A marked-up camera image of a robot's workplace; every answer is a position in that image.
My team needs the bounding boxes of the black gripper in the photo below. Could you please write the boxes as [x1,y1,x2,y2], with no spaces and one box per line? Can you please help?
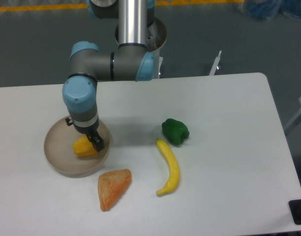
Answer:
[64,117,105,151]

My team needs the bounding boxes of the yellow banana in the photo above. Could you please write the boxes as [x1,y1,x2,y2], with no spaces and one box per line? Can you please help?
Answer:
[156,139,180,196]

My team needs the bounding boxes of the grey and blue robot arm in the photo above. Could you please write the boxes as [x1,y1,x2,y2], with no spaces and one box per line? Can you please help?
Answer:
[62,0,155,151]

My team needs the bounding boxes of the green bell pepper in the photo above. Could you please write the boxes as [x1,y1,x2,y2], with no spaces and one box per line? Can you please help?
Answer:
[162,118,190,146]

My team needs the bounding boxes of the blue plastic bags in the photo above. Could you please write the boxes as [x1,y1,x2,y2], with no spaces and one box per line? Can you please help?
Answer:
[243,0,301,21]

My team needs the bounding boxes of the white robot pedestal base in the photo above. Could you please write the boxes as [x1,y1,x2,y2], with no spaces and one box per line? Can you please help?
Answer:
[115,18,222,80]

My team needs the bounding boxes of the beige round plate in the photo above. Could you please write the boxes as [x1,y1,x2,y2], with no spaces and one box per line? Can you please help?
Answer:
[44,118,110,178]

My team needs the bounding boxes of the orange triangular bread slice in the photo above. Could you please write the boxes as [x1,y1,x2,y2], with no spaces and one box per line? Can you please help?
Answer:
[97,169,132,211]

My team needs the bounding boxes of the yellow bell pepper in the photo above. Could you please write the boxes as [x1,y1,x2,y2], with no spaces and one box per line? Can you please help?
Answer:
[73,136,98,157]

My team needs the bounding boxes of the black box at table edge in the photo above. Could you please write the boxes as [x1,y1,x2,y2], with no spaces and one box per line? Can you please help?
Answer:
[288,199,301,225]

